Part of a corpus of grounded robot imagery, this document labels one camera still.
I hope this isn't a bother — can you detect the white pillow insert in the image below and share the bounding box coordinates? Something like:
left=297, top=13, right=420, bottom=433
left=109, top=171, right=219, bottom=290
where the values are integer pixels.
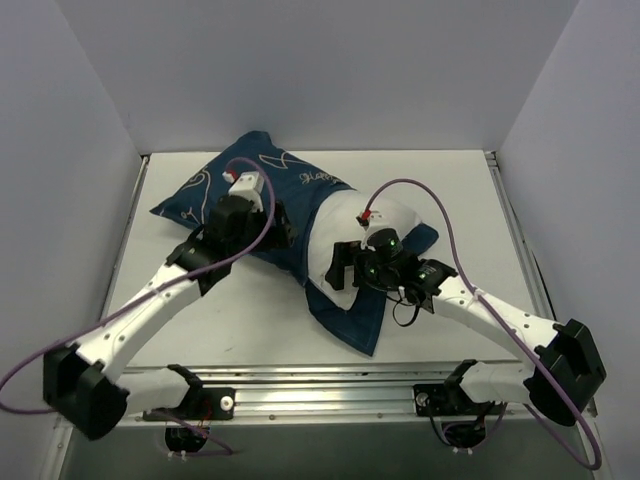
left=305, top=189, right=424, bottom=314

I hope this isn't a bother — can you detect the blue patterned pillowcase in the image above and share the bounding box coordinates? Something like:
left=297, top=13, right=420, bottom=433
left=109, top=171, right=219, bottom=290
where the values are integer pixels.
left=149, top=130, right=441, bottom=357

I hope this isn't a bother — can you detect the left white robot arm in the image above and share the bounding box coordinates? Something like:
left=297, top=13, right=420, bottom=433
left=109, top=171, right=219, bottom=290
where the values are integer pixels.
left=43, top=194, right=296, bottom=440

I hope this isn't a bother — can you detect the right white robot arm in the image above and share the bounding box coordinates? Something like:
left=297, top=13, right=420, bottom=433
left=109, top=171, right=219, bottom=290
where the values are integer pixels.
left=325, top=228, right=606, bottom=426

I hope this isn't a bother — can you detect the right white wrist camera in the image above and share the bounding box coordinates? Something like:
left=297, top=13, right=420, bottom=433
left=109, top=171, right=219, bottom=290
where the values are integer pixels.
left=356, top=209, right=390, bottom=236

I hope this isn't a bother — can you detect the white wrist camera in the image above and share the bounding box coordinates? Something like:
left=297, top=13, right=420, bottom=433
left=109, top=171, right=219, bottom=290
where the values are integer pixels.
left=356, top=209, right=390, bottom=236
left=222, top=170, right=265, bottom=212

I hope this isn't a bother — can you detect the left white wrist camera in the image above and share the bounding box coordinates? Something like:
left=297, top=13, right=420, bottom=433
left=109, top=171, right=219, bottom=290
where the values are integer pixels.
left=222, top=170, right=265, bottom=212

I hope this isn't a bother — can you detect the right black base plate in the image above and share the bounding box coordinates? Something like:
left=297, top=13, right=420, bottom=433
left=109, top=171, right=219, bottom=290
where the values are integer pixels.
left=412, top=383, right=464, bottom=417

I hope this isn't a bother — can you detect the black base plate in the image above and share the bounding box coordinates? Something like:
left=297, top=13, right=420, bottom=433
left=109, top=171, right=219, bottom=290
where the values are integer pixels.
left=142, top=387, right=236, bottom=422
left=412, top=383, right=464, bottom=417

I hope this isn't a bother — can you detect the left aluminium side rail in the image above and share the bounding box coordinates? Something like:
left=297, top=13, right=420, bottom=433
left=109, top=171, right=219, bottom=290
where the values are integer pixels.
left=95, top=154, right=151, bottom=324

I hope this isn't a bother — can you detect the aluminium front rail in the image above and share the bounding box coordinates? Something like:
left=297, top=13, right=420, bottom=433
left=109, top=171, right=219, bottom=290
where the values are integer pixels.
left=53, top=362, right=596, bottom=429

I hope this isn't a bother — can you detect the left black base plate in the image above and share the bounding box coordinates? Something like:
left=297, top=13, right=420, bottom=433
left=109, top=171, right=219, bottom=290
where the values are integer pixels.
left=142, top=387, right=236, bottom=422

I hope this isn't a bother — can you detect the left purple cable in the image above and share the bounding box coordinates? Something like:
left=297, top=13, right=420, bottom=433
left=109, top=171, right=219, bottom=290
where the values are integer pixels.
left=0, top=156, right=277, bottom=457

